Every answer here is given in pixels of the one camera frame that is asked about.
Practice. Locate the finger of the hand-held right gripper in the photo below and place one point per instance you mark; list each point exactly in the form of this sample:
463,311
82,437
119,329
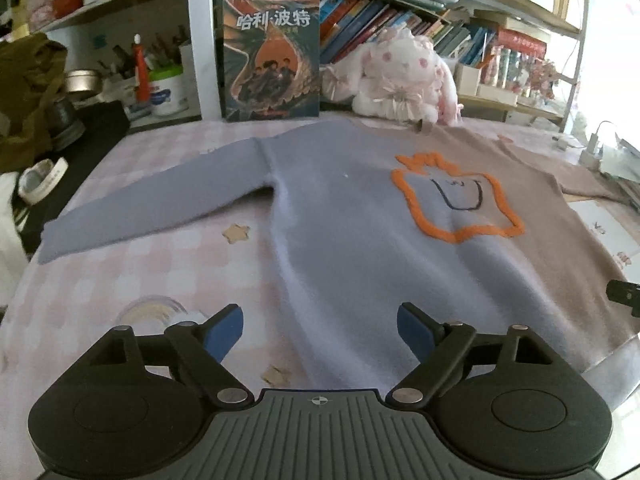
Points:
623,296

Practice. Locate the black cloth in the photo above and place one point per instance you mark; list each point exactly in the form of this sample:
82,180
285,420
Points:
95,135

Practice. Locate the brown bag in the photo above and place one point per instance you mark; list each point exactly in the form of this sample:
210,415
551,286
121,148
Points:
27,95

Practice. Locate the blue and beige sweater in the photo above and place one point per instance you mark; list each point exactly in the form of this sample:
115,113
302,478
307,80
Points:
350,230

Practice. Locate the white tape roll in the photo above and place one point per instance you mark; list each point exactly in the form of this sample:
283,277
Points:
42,179

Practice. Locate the white charger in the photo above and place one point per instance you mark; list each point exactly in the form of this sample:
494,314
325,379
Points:
595,152

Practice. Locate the red and white bottle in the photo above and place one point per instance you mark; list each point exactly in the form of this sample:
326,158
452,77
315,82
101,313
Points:
141,72

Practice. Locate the row of books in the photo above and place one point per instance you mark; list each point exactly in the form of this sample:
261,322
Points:
380,20

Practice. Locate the white pink plush bunny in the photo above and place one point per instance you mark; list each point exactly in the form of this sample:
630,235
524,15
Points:
400,75

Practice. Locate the metal bowl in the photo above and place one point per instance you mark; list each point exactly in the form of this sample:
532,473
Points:
82,84

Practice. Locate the pink artificial flowers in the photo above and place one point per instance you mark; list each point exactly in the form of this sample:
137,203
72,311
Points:
542,77

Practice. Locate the white green-lid jar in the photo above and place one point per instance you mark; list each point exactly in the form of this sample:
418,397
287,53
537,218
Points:
169,91

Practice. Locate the white storage box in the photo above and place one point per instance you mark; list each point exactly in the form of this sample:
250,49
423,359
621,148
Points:
472,80

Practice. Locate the illustrated book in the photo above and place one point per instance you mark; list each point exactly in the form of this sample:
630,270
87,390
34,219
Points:
272,60

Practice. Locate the pink checked tablecloth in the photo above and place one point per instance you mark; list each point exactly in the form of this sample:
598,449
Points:
150,280

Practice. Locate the white shelf frame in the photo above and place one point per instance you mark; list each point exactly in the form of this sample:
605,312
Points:
200,35

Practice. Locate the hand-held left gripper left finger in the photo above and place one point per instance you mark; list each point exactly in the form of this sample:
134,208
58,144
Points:
224,334

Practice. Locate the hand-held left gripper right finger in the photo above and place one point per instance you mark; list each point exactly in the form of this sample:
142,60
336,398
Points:
413,331

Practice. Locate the red printed box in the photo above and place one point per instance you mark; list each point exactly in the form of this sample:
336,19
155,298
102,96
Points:
520,55

